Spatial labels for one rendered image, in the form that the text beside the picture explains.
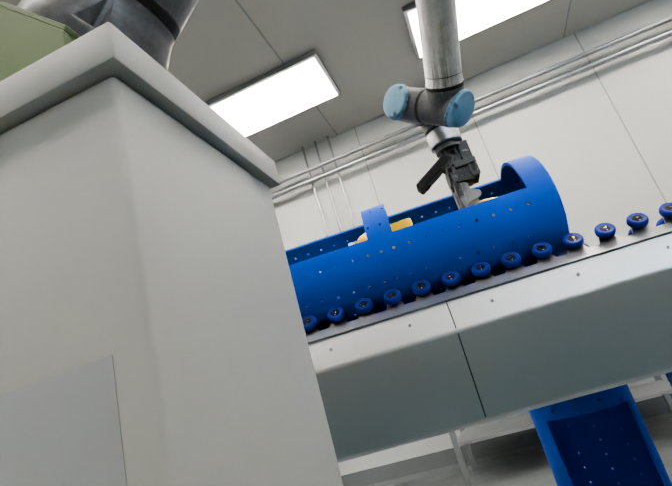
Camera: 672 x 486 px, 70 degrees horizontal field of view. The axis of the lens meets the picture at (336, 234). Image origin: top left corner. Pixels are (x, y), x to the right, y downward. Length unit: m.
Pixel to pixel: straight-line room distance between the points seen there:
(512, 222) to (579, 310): 0.25
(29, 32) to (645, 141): 4.81
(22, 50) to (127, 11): 0.13
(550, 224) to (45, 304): 1.07
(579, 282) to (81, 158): 1.04
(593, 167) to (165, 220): 4.62
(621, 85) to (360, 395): 4.46
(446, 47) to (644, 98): 4.14
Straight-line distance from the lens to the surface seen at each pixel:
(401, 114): 1.28
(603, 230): 1.29
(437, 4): 1.16
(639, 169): 4.95
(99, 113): 0.45
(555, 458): 1.61
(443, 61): 1.18
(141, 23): 0.69
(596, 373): 1.26
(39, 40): 0.61
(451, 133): 1.35
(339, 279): 1.21
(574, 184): 4.82
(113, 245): 0.40
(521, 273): 1.22
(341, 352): 1.19
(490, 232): 1.22
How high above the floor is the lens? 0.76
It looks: 19 degrees up
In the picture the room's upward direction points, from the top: 16 degrees counter-clockwise
